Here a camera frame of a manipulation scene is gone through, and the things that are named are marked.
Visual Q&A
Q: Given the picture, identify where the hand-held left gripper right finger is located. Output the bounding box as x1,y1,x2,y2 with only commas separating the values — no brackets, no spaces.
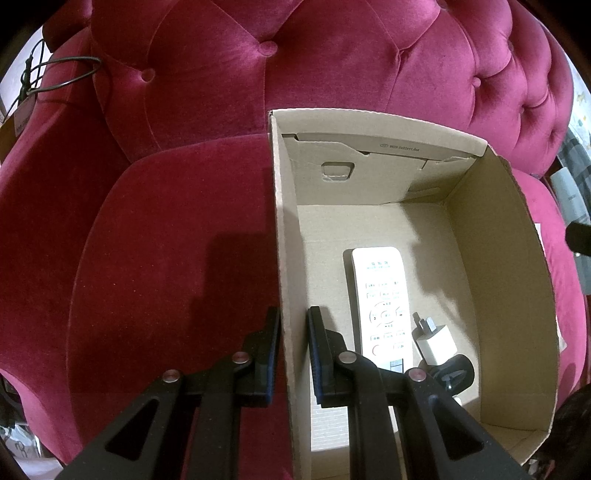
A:
307,305,529,480

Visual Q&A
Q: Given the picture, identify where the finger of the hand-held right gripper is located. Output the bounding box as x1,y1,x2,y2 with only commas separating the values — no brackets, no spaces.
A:
565,220,591,256

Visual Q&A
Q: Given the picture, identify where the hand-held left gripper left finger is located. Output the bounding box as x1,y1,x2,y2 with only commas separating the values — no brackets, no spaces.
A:
58,306,282,480

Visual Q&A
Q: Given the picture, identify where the cardboard box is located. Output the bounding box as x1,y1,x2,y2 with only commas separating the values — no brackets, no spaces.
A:
268,109,562,480

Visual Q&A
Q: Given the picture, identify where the white charger plug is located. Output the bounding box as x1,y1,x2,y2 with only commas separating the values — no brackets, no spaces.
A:
412,312,458,366

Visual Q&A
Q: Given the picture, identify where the black clamp mount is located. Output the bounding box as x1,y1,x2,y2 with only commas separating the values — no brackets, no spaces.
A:
422,354,476,403

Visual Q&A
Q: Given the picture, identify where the pale grey box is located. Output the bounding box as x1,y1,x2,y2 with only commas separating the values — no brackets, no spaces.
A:
549,167,588,227

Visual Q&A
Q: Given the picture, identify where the grey cloth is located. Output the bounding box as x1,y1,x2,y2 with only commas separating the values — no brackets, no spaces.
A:
556,127,591,177

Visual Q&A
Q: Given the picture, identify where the white remote control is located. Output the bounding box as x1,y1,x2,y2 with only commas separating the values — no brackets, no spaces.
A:
352,247,413,372

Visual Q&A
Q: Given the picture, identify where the red velvet tufted armchair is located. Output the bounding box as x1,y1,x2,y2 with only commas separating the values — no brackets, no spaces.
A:
0,0,589,468

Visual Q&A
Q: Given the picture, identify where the dark cloth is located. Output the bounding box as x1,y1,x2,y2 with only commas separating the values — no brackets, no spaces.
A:
529,385,591,480

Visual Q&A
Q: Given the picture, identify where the pink paper tag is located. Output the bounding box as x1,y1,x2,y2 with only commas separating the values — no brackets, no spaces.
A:
7,95,38,137

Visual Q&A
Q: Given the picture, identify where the black cable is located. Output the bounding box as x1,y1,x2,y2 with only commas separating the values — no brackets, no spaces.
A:
19,39,102,100

